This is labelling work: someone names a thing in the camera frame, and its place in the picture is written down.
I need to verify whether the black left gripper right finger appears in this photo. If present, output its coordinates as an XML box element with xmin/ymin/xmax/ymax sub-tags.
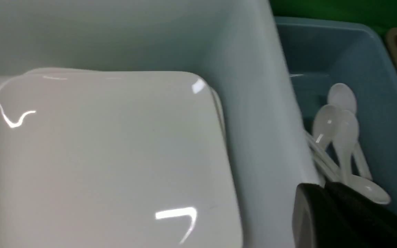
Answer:
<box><xmin>324</xmin><ymin>182</ymin><xmax>397</xmax><ymax>248</ymax></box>

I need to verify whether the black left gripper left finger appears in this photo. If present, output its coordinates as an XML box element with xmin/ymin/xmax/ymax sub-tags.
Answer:
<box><xmin>292</xmin><ymin>183</ymin><xmax>357</xmax><ymax>248</ymax></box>

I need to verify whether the large white square plate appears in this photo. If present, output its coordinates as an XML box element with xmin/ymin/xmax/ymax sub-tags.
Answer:
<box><xmin>0</xmin><ymin>72</ymin><xmax>244</xmax><ymax>248</ymax></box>

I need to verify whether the teal plastic bin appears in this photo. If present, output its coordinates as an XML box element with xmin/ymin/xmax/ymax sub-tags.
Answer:
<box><xmin>275</xmin><ymin>17</ymin><xmax>397</xmax><ymax>215</ymax></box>

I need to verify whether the large white plastic tub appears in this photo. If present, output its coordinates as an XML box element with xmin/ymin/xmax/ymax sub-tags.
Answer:
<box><xmin>0</xmin><ymin>0</ymin><xmax>319</xmax><ymax>248</ymax></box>

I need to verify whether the green cloth backdrop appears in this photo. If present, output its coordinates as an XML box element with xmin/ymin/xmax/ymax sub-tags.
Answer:
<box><xmin>270</xmin><ymin>0</ymin><xmax>397</xmax><ymax>35</ymax></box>

